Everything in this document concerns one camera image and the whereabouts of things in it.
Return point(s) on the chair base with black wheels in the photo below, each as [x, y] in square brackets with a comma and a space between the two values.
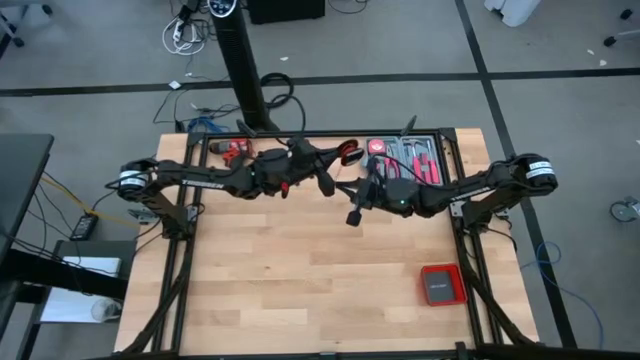
[609, 41]

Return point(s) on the black tower fan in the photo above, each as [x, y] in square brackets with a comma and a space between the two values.
[240, 60]

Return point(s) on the red tape measure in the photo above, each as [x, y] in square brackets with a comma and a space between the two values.
[376, 146]

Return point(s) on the clear plastic cup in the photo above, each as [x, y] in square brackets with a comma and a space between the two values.
[105, 310]

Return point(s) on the grey flat box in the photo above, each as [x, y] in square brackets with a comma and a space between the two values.
[442, 286]

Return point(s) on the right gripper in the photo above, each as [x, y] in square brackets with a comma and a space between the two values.
[369, 194]

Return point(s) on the grey caster wheel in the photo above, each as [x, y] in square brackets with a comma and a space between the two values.
[622, 210]

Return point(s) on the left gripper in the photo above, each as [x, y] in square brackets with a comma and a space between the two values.
[302, 157]

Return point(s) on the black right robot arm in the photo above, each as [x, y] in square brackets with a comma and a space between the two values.
[475, 187]

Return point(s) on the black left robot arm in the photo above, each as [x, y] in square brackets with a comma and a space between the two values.
[200, 179]

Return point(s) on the black cabinet box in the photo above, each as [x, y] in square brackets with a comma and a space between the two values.
[285, 10]

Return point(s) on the black desk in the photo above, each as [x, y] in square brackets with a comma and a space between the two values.
[20, 170]

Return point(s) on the white office chair base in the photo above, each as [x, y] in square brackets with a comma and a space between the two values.
[17, 40]

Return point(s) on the white paper sheet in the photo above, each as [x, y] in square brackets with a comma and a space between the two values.
[92, 266]

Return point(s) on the grey tool kit case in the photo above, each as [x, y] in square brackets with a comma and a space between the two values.
[415, 147]

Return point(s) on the white waste bin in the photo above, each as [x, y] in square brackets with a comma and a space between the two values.
[515, 10]

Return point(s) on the black side table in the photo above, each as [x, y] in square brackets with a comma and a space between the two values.
[95, 247]

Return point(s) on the black metal table frame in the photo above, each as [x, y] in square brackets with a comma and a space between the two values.
[350, 133]

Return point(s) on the red tape tag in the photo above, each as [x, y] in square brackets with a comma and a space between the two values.
[284, 189]

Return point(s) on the black power adapter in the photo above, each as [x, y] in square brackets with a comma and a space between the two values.
[84, 227]

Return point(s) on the red plastic tray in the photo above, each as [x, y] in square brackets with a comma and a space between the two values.
[424, 285]

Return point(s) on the small white tag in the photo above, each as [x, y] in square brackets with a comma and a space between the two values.
[174, 84]

